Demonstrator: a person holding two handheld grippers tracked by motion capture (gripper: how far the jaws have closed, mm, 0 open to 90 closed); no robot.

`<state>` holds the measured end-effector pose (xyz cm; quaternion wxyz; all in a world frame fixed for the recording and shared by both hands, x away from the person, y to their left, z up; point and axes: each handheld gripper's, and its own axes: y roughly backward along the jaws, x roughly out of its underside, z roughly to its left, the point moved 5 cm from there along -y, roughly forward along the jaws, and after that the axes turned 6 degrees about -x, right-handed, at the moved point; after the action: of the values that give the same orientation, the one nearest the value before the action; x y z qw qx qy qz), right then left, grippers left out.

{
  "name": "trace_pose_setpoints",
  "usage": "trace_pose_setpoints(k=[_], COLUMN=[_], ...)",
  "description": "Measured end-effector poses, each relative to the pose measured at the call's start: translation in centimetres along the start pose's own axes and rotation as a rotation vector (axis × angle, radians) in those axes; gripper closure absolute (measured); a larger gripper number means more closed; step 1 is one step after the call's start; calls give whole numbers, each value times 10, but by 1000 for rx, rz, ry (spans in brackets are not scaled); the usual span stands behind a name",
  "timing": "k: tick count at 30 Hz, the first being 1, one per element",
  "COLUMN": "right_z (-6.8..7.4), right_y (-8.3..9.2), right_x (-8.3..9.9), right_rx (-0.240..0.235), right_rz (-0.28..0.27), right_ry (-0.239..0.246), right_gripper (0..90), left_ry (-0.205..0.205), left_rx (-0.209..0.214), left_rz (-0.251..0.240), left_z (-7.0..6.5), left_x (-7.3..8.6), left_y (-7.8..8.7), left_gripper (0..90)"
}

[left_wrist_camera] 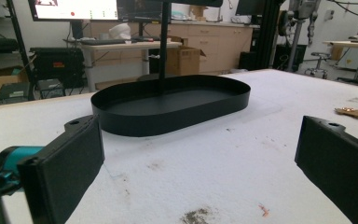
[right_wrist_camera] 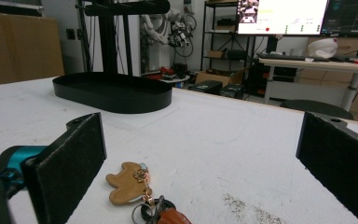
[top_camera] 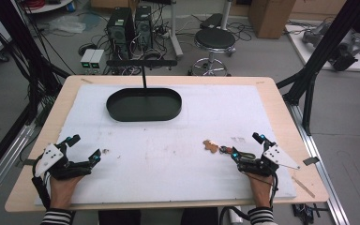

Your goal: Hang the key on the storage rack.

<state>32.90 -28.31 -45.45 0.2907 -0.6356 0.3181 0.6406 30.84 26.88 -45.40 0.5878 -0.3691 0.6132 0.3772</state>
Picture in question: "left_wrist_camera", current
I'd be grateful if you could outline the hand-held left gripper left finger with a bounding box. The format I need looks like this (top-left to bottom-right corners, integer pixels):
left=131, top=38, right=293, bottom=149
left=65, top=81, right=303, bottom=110
left=17, top=115, right=105, bottom=224

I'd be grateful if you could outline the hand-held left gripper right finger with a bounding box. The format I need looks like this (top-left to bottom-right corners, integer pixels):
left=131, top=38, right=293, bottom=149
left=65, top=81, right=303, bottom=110
left=294, top=115, right=358, bottom=224

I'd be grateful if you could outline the gold jewelry piece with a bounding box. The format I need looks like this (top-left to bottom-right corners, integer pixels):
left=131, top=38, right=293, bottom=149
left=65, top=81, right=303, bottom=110
left=335, top=102, right=358, bottom=119

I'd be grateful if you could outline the small red scrap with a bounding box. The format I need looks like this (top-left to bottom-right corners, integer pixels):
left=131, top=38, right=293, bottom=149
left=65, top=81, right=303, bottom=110
left=258, top=203, right=270, bottom=218

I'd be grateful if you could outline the dark grey device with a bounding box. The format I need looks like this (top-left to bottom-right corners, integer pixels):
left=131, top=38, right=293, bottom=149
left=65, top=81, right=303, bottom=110
left=0, top=81, right=33, bottom=105

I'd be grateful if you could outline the black equipment case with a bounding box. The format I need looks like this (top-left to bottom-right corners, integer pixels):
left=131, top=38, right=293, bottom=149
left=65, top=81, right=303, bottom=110
left=30, top=47, right=86, bottom=90

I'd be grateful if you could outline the metal stool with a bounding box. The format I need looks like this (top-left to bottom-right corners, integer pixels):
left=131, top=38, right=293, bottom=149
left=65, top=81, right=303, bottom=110
left=303, top=51, right=332, bottom=80

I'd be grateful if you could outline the wooden table with metal leg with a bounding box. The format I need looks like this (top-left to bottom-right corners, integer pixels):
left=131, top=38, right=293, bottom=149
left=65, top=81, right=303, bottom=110
left=322, top=39, right=358, bottom=88

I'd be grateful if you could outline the black oval tray stand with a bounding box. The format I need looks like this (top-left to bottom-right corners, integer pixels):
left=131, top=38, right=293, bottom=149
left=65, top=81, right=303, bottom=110
left=90, top=0, right=252, bottom=138

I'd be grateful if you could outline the black keyboard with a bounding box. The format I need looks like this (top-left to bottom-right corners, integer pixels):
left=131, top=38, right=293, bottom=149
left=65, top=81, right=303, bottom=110
left=78, top=38, right=127, bottom=47

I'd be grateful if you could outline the light wooden desk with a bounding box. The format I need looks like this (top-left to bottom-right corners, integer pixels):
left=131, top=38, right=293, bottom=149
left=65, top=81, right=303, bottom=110
left=77, top=40, right=183, bottom=93

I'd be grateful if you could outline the white felt table mat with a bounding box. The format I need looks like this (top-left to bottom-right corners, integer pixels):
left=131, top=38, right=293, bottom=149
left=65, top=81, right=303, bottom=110
left=0, top=68, right=358, bottom=224

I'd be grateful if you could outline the black metal column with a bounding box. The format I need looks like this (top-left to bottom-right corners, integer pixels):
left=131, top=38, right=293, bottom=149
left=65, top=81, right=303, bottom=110
left=254, top=0, right=285, bottom=71

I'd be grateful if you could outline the white rounded object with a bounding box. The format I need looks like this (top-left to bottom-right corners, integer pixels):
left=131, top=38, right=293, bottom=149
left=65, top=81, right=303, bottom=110
left=108, top=22, right=132, bottom=41

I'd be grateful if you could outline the grey machine on stand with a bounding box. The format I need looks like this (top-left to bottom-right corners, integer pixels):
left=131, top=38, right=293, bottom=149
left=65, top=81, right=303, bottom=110
left=278, top=0, right=321, bottom=73

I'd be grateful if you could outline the computer monitor with white screen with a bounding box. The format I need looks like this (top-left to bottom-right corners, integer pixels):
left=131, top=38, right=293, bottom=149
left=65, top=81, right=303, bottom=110
left=27, top=0, right=119, bottom=22

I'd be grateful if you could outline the open brown cardboard box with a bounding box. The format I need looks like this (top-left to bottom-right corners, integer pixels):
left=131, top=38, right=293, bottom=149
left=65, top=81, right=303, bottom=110
left=166, top=35, right=207, bottom=77

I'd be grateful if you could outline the light wooden cabinet row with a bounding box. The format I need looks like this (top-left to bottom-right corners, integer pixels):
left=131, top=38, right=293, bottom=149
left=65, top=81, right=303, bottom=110
left=87, top=20, right=259, bottom=75

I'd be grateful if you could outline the computer monitor with dark screen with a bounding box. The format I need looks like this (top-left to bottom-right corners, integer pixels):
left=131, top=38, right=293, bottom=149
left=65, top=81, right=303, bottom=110
left=117, top=0, right=169, bottom=23

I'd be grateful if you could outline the black metal shelf frame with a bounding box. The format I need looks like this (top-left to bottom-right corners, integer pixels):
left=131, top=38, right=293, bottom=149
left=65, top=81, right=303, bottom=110
left=5, top=0, right=35, bottom=101

